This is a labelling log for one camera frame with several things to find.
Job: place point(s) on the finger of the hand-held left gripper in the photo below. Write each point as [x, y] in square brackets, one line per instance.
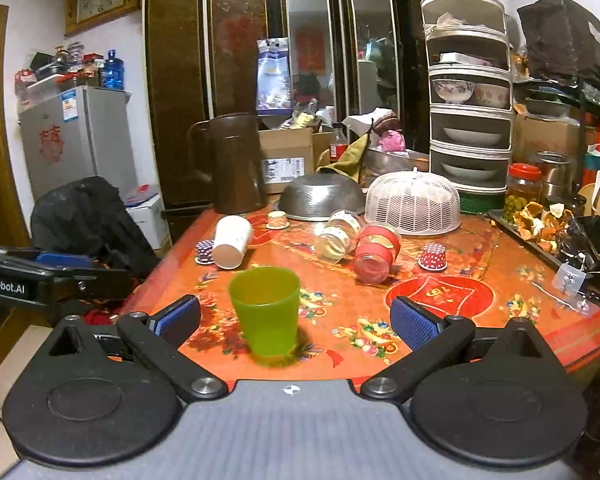
[87, 285]
[63, 260]

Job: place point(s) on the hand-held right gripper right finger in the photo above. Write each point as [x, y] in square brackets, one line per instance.
[412, 324]

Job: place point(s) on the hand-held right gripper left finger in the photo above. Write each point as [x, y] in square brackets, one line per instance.
[179, 319]

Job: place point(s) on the green plastic cup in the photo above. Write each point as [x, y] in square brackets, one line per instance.
[265, 315]

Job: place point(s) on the red polka dot small cup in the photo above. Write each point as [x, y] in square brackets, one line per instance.
[432, 256]

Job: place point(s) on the blue polka dot small cup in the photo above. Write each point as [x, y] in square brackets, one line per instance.
[204, 251]

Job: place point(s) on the white paper cup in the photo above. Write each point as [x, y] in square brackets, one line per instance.
[232, 240]

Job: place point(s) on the small white patterned cup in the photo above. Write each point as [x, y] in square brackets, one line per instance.
[277, 220]

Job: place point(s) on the black backpack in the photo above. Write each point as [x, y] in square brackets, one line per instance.
[84, 220]

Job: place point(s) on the orange floral tablecloth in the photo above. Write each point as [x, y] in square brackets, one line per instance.
[355, 305]

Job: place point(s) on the red lidded glass jar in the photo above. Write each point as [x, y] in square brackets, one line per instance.
[375, 255]

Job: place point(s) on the white storage box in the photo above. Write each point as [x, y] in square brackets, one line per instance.
[149, 220]

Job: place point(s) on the clear glass jar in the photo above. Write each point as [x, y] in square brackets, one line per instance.
[337, 235]

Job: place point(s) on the white mesh food cover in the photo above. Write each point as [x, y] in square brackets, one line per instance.
[412, 202]

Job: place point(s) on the grey refrigerator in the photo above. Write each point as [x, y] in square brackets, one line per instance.
[89, 140]

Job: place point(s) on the dark tray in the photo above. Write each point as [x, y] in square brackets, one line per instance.
[517, 242]

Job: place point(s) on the metal bowl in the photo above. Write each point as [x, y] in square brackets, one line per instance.
[320, 197]

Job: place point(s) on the dried orange peels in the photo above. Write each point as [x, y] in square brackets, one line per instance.
[535, 222]

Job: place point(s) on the white plate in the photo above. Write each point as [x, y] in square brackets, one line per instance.
[470, 136]
[469, 172]

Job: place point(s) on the metal basin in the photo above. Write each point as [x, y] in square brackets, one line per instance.
[395, 162]

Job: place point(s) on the brown plastic pitcher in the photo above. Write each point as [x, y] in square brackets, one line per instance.
[234, 165]

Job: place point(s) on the small clear plastic packet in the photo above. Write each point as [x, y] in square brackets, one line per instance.
[572, 277]

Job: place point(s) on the glass jar red lid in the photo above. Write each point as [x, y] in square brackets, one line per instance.
[524, 190]

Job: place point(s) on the olive green cloth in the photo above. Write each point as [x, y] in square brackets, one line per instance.
[350, 160]

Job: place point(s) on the pink plastic bag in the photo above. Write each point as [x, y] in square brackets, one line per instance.
[392, 141]

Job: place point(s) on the soda bottle red label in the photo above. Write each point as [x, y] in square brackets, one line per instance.
[337, 147]

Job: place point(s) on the cardboard box with label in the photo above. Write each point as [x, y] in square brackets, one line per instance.
[287, 160]

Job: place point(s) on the blue water bottle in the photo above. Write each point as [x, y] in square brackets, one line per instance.
[112, 72]

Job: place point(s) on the metal canister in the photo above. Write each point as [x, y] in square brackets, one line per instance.
[555, 172]

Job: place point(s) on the plain cardboard box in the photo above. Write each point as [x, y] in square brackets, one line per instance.
[545, 135]

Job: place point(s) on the dark mirrored wardrobe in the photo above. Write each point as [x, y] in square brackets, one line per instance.
[179, 60]

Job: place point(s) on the blue patterned porcelain bowl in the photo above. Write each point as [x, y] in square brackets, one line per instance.
[452, 91]

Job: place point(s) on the pink patterned porcelain bowl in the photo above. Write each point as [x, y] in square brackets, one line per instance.
[491, 95]

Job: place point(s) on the white tiered dish rack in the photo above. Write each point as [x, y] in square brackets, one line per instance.
[470, 72]

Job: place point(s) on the blue white snack bag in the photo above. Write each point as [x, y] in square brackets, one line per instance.
[274, 75]

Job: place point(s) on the black bag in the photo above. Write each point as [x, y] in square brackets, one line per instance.
[565, 40]

